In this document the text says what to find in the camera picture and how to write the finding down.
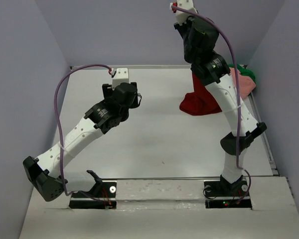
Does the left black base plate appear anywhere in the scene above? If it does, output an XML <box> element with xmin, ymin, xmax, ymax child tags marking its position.
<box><xmin>69</xmin><ymin>180</ymin><xmax>117</xmax><ymax>210</ymax></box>

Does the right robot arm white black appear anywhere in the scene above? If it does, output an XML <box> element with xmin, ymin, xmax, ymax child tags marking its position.
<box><xmin>174</xmin><ymin>16</ymin><xmax>267</xmax><ymax>197</ymax></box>

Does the green t shirt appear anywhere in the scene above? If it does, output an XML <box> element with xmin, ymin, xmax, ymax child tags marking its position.
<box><xmin>228</xmin><ymin>64</ymin><xmax>256</xmax><ymax>83</ymax></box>

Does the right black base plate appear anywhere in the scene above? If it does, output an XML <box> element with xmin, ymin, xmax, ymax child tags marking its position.
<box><xmin>202</xmin><ymin>180</ymin><xmax>252</xmax><ymax>209</ymax></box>

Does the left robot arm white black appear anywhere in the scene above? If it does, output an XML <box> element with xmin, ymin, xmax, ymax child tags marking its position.
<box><xmin>23</xmin><ymin>82</ymin><xmax>142</xmax><ymax>202</ymax></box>

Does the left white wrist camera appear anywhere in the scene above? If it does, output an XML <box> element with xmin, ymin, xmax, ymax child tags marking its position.
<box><xmin>112</xmin><ymin>68</ymin><xmax>130</xmax><ymax>89</ymax></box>

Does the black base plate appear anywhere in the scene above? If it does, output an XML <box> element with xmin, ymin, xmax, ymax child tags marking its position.
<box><xmin>202</xmin><ymin>180</ymin><xmax>252</xmax><ymax>209</ymax></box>
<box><xmin>69</xmin><ymin>180</ymin><xmax>117</xmax><ymax>210</ymax></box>

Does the dark red t shirt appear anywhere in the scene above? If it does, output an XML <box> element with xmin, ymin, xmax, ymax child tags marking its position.
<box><xmin>179</xmin><ymin>73</ymin><xmax>222</xmax><ymax>116</ymax></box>

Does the pink t shirt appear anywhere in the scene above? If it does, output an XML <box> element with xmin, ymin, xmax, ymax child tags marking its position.
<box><xmin>237</xmin><ymin>71</ymin><xmax>256</xmax><ymax>100</ymax></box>

